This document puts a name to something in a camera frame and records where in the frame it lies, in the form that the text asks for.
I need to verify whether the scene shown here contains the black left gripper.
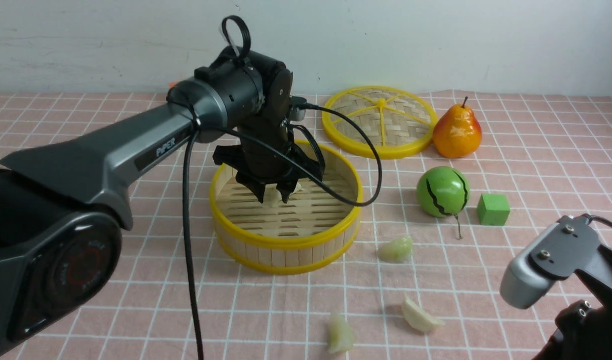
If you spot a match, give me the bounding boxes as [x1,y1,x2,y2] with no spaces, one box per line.
[212,121,326,204]

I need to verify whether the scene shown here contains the pale dumpling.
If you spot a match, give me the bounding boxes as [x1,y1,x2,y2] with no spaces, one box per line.
[400,294,445,334]
[328,312,355,354]
[263,182,303,207]

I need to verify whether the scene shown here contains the greenish dumpling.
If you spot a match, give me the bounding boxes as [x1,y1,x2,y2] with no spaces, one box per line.
[376,235,414,264]

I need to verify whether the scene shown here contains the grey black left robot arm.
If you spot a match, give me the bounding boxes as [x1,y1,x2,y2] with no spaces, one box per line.
[0,48,325,356]

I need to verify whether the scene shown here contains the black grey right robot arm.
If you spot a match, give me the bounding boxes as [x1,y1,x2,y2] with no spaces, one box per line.
[534,245,612,360]

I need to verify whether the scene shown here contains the bamboo steamer tray yellow rims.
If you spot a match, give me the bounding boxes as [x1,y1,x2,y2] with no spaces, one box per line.
[208,164,361,275]

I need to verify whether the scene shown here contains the woven steamer lid yellow rim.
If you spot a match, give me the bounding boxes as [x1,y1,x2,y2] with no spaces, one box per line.
[324,86,439,160]

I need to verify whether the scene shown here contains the green toy watermelon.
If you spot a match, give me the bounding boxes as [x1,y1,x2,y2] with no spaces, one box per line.
[416,166,471,240]

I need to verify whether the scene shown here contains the orange yellow toy pear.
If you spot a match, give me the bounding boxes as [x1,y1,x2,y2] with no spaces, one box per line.
[432,96,483,158]

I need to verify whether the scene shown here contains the green cube block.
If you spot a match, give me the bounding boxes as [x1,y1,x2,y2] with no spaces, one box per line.
[477,193,511,226]

